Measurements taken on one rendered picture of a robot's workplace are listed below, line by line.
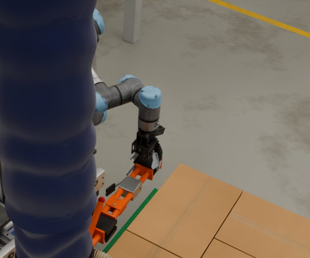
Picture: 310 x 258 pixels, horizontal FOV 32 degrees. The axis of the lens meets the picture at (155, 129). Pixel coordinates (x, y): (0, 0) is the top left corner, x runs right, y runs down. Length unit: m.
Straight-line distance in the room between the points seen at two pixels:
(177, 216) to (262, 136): 1.65
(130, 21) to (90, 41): 4.08
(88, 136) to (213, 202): 1.78
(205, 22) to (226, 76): 1.00
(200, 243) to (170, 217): 0.22
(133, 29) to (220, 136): 1.52
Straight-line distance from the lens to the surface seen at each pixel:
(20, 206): 1.36
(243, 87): 4.84
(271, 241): 2.86
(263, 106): 4.67
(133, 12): 5.12
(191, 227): 2.82
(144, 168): 2.04
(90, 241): 1.57
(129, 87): 1.91
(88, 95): 1.17
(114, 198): 1.94
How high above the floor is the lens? 2.67
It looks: 39 degrees down
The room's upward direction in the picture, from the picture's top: 6 degrees clockwise
